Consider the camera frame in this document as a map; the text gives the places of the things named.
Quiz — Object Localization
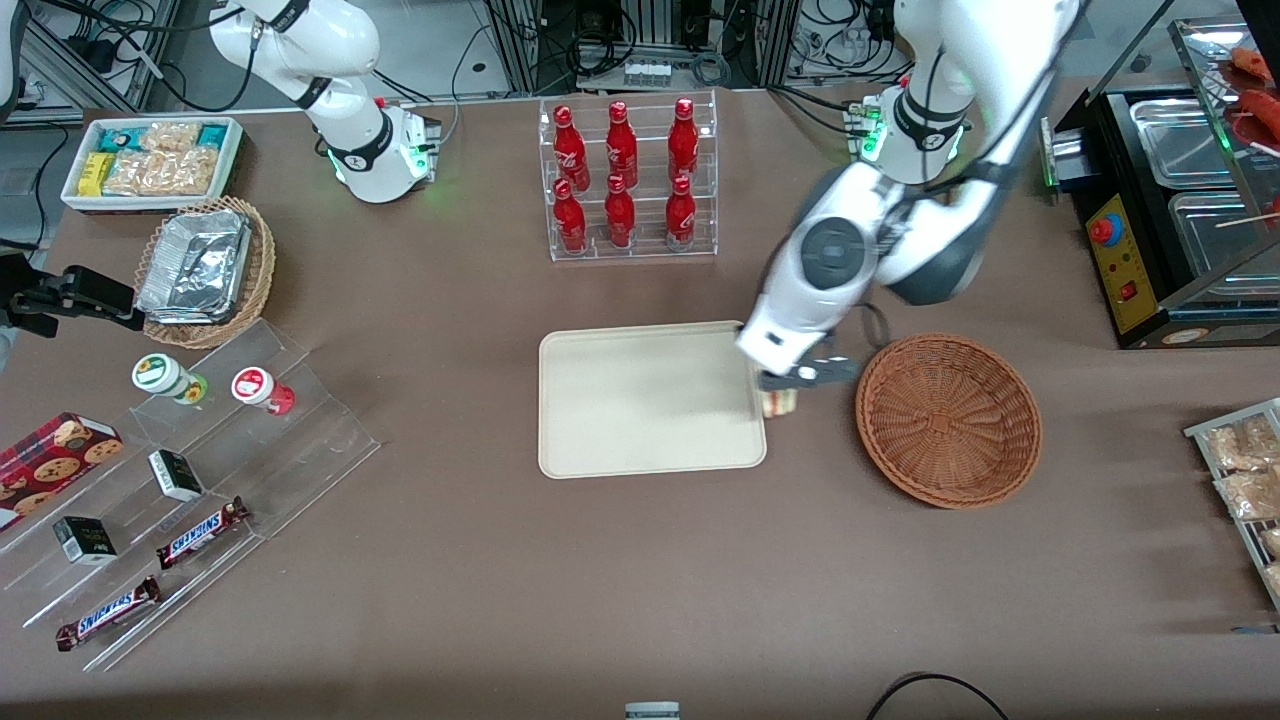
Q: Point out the silver foil tray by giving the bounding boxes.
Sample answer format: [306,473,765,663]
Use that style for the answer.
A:
[135,210,252,325]

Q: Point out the beige plastic tray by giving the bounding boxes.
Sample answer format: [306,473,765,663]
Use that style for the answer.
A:
[538,320,768,480]

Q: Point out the tan wicker basket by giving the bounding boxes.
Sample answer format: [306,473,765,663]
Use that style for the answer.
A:
[133,195,277,350]

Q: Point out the round brown wicker basket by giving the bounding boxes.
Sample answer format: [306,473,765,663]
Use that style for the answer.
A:
[855,333,1043,510]

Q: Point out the green lid cup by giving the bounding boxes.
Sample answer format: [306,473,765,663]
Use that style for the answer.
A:
[131,353,209,405]

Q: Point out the white snack bin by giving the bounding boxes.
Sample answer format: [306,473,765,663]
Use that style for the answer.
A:
[60,116,245,215]

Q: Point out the clear cracker bag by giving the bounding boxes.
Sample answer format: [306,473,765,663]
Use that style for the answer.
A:
[140,122,201,153]
[103,150,166,197]
[160,148,219,197]

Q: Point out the red cookie box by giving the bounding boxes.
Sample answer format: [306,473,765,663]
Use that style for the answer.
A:
[0,412,124,531]

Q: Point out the red cola bottle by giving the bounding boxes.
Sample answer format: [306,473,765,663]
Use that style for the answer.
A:
[665,175,697,248]
[553,104,591,191]
[553,178,588,254]
[606,100,639,189]
[668,97,700,186]
[604,173,637,249]

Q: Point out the clear acrylic bottle rack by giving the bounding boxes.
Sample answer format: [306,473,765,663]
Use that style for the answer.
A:
[538,88,719,263]

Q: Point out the red lid cup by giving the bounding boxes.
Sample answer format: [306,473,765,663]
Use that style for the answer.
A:
[231,367,297,416]

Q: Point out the small black box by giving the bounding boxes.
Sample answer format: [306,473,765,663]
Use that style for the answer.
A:
[148,449,205,503]
[53,516,118,567]

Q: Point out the clear acrylic step display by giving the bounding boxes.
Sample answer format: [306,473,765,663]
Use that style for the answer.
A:
[0,318,382,673]

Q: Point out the brown Snickers bar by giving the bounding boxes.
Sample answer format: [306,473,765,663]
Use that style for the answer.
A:
[55,576,162,652]
[156,497,251,571]

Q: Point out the black food warmer machine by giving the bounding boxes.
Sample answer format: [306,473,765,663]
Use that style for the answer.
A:
[1040,15,1280,351]

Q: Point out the red sausage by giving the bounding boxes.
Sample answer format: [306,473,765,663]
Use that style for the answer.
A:
[1230,45,1280,87]
[1235,88,1280,151]

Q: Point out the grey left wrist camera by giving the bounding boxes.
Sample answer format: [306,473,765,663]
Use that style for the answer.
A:
[757,352,861,394]

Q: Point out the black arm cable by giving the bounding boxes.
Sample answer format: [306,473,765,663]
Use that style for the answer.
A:
[850,298,893,353]

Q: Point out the black floor cable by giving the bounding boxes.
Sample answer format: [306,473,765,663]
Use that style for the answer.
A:
[865,672,1011,720]

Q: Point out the aluminium frame rack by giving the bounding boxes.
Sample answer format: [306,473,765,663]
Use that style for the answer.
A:
[485,0,801,96]

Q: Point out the grey wire rack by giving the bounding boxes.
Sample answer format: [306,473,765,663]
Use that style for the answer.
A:
[1184,398,1280,613]

